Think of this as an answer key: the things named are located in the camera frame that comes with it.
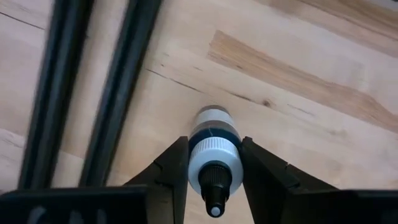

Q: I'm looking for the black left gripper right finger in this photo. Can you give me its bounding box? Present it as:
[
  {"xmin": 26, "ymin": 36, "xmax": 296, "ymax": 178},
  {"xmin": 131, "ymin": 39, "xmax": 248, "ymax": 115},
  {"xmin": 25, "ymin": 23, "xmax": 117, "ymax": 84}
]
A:
[{"xmin": 239, "ymin": 136, "xmax": 338, "ymax": 224}]

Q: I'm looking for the large black-capped food colouring bottle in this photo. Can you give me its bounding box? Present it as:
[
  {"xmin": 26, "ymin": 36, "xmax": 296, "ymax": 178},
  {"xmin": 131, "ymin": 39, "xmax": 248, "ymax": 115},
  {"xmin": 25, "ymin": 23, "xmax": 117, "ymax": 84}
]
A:
[{"xmin": 187, "ymin": 105, "xmax": 244, "ymax": 218}]

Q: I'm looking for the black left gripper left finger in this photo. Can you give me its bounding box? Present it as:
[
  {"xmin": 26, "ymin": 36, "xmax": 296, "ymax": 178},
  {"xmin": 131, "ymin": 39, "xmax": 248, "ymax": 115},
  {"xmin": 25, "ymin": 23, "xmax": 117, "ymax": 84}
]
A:
[{"xmin": 124, "ymin": 136, "xmax": 190, "ymax": 224}]

